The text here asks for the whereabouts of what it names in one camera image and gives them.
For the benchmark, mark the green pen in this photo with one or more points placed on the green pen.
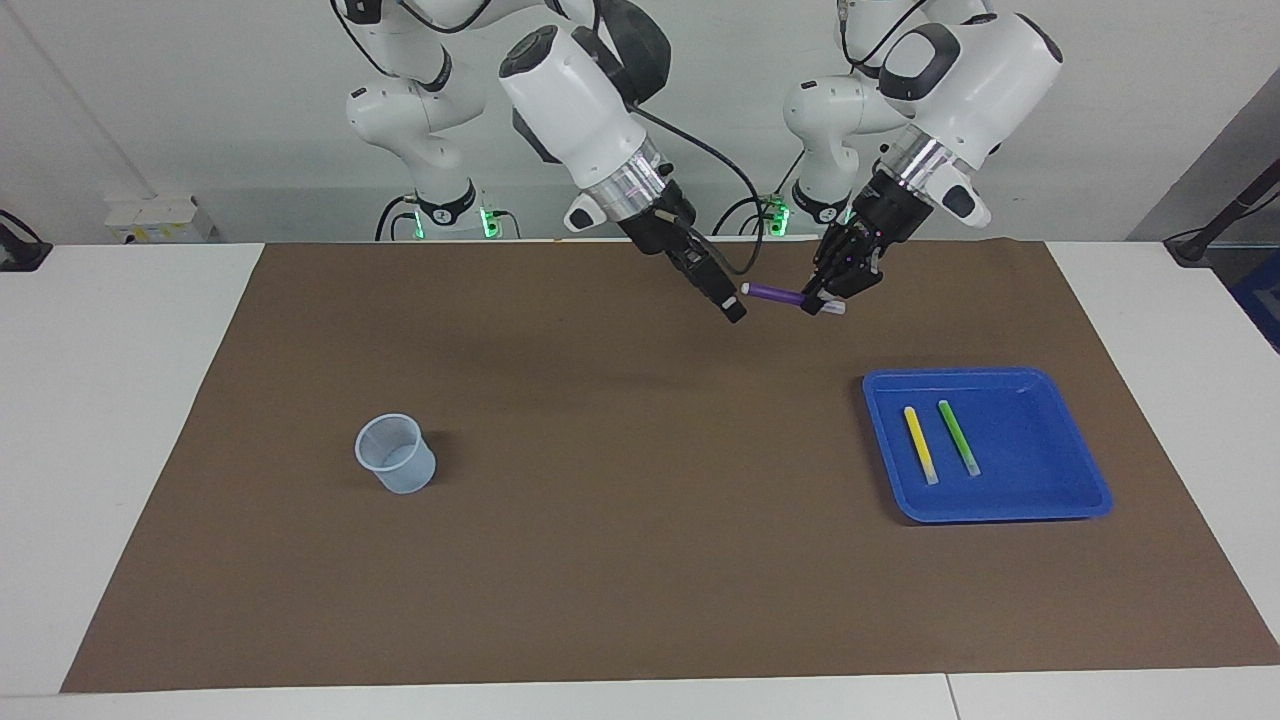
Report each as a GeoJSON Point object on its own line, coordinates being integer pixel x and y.
{"type": "Point", "coordinates": [958, 437]}

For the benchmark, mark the black stand pole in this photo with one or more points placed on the black stand pole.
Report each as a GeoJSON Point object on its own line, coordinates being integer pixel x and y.
{"type": "Point", "coordinates": [1225, 215]}

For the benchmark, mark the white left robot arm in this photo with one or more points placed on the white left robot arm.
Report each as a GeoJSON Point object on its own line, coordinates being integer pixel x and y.
{"type": "Point", "coordinates": [960, 80]}

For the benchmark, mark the brown table mat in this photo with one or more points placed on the brown table mat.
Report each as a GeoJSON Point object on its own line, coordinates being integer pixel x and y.
{"type": "Point", "coordinates": [640, 560]}

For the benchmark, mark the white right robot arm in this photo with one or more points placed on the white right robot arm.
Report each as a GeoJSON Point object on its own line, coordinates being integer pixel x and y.
{"type": "Point", "coordinates": [580, 100]}

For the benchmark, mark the blue plastic tray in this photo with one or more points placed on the blue plastic tray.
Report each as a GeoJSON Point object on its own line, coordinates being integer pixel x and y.
{"type": "Point", "coordinates": [1030, 470]}

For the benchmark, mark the yellow pen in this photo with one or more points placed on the yellow pen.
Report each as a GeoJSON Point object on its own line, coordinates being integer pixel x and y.
{"type": "Point", "coordinates": [920, 445]}

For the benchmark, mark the blue crate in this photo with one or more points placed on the blue crate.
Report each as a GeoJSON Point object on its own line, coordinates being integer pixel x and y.
{"type": "Point", "coordinates": [1262, 300]}

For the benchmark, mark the purple pen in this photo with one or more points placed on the purple pen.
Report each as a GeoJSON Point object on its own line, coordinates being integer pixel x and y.
{"type": "Point", "coordinates": [775, 293]}

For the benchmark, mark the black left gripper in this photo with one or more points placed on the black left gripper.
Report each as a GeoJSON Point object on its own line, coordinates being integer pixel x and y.
{"type": "Point", "coordinates": [885, 220]}

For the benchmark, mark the clear plastic cup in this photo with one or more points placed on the clear plastic cup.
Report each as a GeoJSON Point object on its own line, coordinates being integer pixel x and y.
{"type": "Point", "coordinates": [410, 482]}

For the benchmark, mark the black clamp mount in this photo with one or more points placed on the black clamp mount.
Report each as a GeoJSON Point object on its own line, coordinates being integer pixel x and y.
{"type": "Point", "coordinates": [20, 250]}

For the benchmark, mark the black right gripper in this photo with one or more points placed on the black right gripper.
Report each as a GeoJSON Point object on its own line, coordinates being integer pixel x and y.
{"type": "Point", "coordinates": [670, 235]}

